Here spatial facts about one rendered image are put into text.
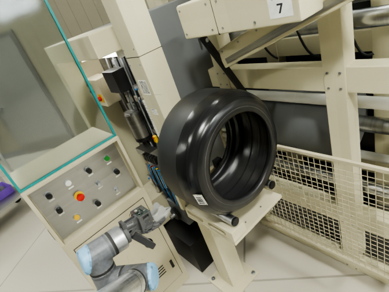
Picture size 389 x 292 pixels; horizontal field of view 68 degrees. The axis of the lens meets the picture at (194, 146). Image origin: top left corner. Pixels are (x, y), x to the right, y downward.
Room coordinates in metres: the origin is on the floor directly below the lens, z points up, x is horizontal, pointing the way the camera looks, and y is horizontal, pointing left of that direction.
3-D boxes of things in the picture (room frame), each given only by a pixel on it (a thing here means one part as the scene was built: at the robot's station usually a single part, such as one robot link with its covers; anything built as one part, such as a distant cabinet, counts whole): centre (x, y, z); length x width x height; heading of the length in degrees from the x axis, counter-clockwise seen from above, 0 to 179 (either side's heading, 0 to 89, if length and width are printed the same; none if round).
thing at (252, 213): (1.20, -0.08, 0.80); 0.37 x 0.36 x 0.02; 121
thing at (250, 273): (1.41, 0.07, 0.01); 0.27 x 0.27 x 0.02; 31
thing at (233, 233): (1.13, 0.04, 0.83); 0.36 x 0.09 x 0.06; 31
